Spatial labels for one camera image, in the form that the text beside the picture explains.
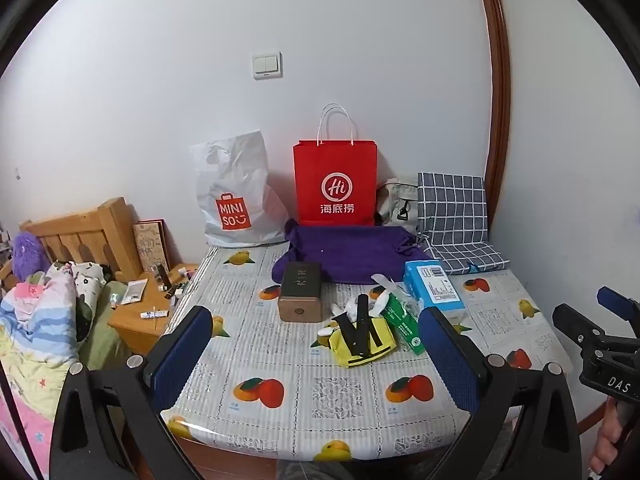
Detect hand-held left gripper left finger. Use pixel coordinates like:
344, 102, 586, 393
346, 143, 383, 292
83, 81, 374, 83
49, 305, 214, 480

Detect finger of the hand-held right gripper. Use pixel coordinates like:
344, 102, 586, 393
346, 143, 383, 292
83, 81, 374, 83
552, 303, 618, 361
596, 286, 640, 328

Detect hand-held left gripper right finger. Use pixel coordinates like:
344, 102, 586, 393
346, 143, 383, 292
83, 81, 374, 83
418, 306, 598, 480

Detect dark green tissue packet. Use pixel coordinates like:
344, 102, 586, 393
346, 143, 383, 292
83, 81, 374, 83
380, 292, 427, 357

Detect yellow mini bag black straps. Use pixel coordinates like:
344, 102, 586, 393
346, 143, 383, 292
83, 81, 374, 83
327, 295, 399, 369

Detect purple fabric storage bag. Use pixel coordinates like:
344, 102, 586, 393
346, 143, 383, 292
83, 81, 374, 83
271, 219, 437, 286

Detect person's right hand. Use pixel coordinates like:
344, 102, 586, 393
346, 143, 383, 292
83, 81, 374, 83
589, 401, 633, 477

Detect wooden nightstand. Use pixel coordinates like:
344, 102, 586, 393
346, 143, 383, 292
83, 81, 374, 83
107, 262, 201, 357

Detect blue cardboard box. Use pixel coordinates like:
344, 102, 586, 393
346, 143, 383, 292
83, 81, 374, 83
402, 260, 470, 324

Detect white flat packet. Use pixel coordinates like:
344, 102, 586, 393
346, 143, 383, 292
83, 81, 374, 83
121, 280, 149, 307

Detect brown patterned book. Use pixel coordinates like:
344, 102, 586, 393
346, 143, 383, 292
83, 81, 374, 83
133, 219, 174, 274

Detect white cloth with black print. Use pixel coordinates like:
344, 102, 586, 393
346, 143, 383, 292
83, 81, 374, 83
47, 260, 114, 321

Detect dark box with wooden base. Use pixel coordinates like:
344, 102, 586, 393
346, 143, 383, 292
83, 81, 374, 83
278, 261, 325, 323

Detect grey checked fabric bag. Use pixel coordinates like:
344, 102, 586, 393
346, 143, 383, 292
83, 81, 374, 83
416, 172, 511, 275

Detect pastel striped blanket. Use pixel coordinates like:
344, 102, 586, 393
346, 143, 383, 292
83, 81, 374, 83
0, 260, 83, 480

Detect wooden bed headboard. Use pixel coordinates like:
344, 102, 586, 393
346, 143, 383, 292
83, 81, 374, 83
20, 197, 144, 282

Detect beige backpack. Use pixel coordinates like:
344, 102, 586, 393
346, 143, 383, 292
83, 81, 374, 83
375, 180, 422, 235

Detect white plastic shopping bag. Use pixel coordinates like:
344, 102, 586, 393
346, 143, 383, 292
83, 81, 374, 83
189, 130, 292, 250

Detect purple plush toy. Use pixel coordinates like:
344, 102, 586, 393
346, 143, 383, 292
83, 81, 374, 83
12, 232, 52, 282

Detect red paper shopping bag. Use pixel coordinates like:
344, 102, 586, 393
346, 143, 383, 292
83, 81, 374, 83
292, 103, 379, 227

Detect brown wooden door frame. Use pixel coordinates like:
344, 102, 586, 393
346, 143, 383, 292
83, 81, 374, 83
472, 0, 512, 241

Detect white wall light switch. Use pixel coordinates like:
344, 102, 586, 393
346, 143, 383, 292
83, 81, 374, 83
251, 51, 284, 81

